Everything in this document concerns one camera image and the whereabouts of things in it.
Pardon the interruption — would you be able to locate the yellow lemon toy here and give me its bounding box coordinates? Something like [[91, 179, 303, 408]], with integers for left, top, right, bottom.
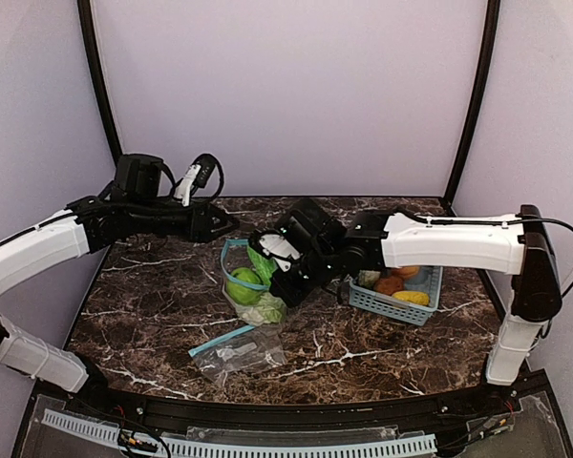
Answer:
[[392, 290, 430, 306]]

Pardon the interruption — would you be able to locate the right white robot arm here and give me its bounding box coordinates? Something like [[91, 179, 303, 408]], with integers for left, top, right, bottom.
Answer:
[[250, 198, 569, 385]]

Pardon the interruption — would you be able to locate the clear zip bag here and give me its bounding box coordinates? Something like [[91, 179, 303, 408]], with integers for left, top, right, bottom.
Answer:
[[188, 324, 287, 386], [220, 239, 287, 326]]

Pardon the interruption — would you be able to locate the left black frame post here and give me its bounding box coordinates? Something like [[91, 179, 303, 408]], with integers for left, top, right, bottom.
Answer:
[[76, 0, 123, 164]]

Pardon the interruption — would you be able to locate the light blue plastic basket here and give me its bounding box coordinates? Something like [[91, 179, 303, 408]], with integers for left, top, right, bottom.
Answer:
[[349, 266, 443, 326]]

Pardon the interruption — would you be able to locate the orange fruit toy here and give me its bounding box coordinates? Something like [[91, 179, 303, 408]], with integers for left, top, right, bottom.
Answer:
[[391, 265, 420, 281]]

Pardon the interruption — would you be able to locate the white slotted cable duct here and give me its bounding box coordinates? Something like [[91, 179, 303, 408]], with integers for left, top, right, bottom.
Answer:
[[41, 408, 437, 457]]

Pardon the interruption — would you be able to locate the white cauliflower toy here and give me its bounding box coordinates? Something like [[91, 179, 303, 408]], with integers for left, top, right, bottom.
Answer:
[[234, 292, 287, 326]]

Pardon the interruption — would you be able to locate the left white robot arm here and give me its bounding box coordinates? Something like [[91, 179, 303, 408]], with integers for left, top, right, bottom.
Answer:
[[0, 153, 239, 394]]

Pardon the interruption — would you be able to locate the white green cabbage toy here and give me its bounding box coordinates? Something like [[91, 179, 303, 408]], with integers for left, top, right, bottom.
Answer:
[[357, 270, 381, 289]]

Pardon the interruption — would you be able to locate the right black frame post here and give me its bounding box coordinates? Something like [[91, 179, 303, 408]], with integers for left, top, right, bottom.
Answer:
[[442, 0, 501, 208]]

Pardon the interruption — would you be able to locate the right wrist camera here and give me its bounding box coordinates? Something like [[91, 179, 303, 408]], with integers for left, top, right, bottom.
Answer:
[[248, 229, 302, 273]]

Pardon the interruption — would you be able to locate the green apple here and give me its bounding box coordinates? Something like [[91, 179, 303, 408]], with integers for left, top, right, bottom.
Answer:
[[225, 267, 263, 305]]

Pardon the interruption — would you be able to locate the black frame post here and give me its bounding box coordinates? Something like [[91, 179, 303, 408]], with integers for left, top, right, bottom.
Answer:
[[442, 0, 501, 208], [76, 0, 123, 164]]

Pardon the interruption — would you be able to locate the green bumpy cucumber toy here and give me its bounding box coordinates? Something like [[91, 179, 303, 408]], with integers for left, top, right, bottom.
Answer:
[[246, 246, 277, 286]]

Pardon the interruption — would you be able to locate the orange brown potato toy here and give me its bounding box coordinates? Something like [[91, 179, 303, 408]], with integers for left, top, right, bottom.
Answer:
[[373, 276, 405, 296]]

